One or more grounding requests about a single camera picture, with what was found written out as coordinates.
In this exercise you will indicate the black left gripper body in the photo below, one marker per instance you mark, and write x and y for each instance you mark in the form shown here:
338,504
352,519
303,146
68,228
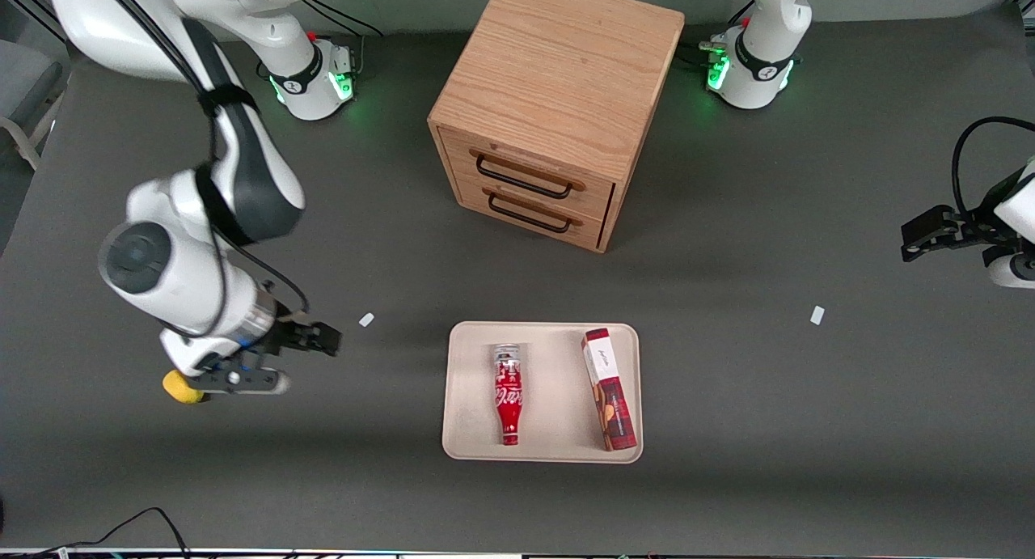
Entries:
973,224

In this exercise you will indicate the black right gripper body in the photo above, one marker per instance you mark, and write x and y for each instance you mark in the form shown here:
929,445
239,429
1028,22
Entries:
285,336

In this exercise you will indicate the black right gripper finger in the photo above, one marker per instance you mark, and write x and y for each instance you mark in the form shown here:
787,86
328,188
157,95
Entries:
319,348
319,332

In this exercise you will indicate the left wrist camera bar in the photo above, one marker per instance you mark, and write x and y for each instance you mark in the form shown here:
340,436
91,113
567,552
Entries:
1011,272

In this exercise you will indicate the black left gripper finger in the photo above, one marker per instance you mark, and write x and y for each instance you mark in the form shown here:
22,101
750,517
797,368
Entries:
934,222
938,245

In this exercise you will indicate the red coke bottle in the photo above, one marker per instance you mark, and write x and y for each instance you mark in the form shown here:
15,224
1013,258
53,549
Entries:
509,397

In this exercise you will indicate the grey chair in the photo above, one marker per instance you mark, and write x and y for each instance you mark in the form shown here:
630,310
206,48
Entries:
24,90

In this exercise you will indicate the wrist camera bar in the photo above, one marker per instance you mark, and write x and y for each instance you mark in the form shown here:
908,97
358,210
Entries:
1011,272
242,379

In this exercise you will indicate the yellow lemon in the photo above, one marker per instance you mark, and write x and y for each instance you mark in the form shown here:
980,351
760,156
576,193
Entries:
176,389

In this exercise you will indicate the wooden two-drawer cabinet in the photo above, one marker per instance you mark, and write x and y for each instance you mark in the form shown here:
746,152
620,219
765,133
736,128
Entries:
558,65

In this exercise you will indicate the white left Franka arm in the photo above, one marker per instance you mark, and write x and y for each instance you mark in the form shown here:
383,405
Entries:
768,25

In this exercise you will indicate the beige rectangular tray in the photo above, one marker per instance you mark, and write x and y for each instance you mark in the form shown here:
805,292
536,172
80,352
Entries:
558,397

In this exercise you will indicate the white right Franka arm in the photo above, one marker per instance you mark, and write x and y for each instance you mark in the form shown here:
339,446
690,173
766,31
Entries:
242,163

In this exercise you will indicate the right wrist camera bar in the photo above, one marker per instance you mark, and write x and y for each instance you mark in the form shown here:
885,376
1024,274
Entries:
242,379

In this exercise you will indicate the red white cookie box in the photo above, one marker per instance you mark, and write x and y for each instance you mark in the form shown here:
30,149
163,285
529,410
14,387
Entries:
614,405

